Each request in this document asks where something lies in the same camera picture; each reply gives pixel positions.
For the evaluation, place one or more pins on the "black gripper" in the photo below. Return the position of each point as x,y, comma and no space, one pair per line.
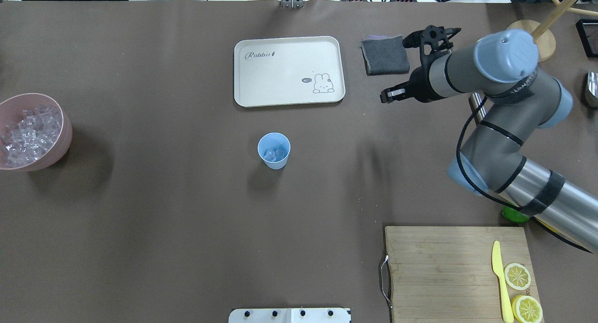
421,88

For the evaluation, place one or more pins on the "light blue plastic cup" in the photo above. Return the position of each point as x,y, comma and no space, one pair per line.
272,140

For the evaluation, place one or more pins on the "ice cubes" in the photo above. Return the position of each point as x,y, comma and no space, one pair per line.
274,155

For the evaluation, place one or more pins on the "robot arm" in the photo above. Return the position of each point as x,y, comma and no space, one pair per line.
504,67

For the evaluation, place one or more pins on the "pink bowl of ice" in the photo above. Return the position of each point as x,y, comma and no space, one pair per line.
35,132

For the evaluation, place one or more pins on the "grey folded cloth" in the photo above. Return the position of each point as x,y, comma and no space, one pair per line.
384,55

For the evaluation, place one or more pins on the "steel muddler black tip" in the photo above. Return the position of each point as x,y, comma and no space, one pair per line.
477,103

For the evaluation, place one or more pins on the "cream rabbit tray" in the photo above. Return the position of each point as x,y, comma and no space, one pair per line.
287,71

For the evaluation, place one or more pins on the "wooden mug tree stand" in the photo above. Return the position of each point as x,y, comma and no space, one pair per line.
540,31

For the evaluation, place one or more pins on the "green lime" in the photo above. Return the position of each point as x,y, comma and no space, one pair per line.
513,215

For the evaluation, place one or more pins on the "wooden cutting board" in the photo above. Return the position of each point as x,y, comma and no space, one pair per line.
443,274

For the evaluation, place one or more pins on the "yellow plastic knife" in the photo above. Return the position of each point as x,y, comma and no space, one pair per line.
497,268

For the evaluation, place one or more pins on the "black glass tray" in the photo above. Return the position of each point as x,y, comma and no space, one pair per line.
587,30

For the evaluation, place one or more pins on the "lemon slice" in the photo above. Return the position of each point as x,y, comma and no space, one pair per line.
527,309
517,276

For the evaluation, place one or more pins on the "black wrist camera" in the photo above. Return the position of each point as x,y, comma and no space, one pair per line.
432,42

